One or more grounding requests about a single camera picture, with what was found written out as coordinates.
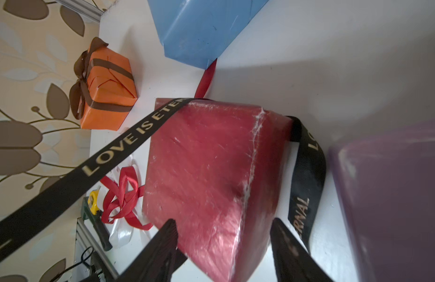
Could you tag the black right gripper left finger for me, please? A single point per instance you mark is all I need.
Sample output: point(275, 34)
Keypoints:
point(159, 259)

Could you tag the white satin ribbon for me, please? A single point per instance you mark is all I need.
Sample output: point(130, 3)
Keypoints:
point(120, 232)

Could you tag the purple gift box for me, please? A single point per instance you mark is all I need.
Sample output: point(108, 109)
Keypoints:
point(386, 188)

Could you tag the orange gift box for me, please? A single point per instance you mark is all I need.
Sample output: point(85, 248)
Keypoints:
point(111, 88)

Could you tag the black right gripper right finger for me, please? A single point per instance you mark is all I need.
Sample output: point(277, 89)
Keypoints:
point(292, 262)

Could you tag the yellow tape measure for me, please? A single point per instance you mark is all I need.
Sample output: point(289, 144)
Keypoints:
point(92, 202)

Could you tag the brown satin ribbon bow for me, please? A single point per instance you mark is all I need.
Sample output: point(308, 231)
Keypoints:
point(79, 94)

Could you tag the dark red gift box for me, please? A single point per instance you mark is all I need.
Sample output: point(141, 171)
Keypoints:
point(216, 169)

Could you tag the blue gift box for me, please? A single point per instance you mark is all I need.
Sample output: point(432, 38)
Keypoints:
point(197, 32)

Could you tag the red satin ribbon bow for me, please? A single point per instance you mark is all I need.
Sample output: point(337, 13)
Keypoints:
point(122, 198)

